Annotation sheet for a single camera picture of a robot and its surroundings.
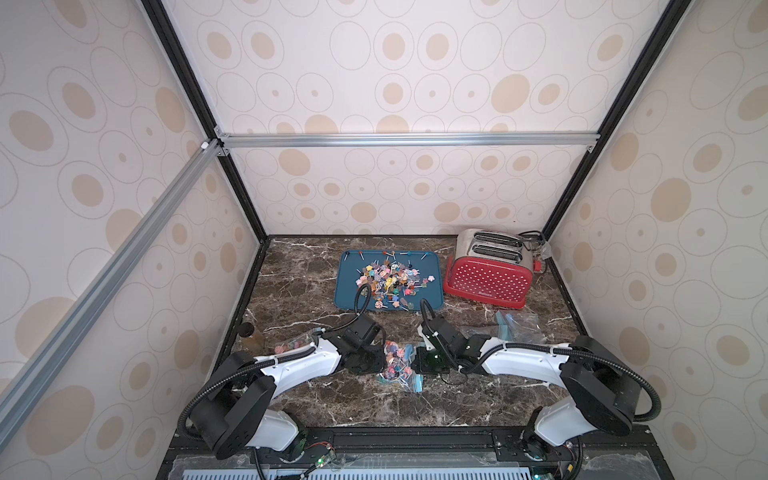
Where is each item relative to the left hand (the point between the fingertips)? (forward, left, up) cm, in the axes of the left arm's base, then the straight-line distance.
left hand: (393, 365), depth 84 cm
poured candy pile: (+29, 0, -1) cm, 29 cm away
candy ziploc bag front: (0, -1, -2) cm, 2 cm away
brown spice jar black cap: (+6, +41, +3) cm, 42 cm away
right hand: (+1, -7, -1) cm, 7 cm away
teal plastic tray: (+40, +16, -3) cm, 43 cm away
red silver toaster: (+25, -29, +14) cm, 41 cm away
